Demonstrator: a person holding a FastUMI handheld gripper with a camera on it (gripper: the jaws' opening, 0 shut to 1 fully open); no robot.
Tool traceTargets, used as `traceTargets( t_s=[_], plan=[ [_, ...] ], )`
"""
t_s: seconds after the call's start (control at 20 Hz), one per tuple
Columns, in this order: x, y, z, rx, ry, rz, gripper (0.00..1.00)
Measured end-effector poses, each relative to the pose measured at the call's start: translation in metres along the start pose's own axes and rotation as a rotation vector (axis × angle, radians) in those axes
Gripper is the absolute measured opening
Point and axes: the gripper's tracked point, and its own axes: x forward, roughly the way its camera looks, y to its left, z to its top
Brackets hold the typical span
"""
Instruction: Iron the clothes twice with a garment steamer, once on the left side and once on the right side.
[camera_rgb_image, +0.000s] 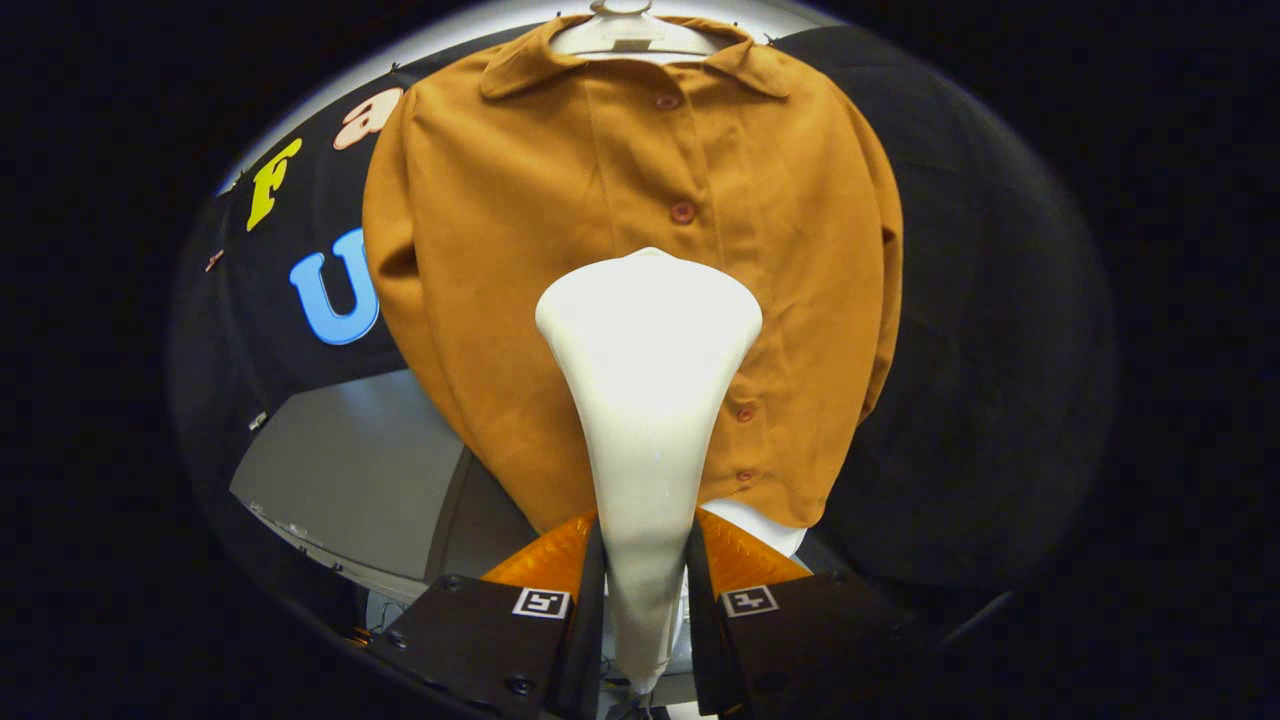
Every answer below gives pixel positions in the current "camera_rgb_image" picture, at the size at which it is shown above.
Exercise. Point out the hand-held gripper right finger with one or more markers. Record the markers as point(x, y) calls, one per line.
point(800, 650)

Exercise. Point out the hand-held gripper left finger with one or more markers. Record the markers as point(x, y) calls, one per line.
point(470, 640)

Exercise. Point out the white garment steamer head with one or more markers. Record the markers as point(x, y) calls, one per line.
point(645, 400)

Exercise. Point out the orange button-up shirt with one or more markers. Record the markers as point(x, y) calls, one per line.
point(500, 250)

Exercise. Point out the white inner garment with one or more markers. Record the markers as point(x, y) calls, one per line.
point(765, 530)

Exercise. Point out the white clothes hanger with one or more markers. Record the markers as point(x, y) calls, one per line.
point(625, 35)

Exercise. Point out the black backdrop cloth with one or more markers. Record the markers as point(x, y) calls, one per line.
point(1000, 350)

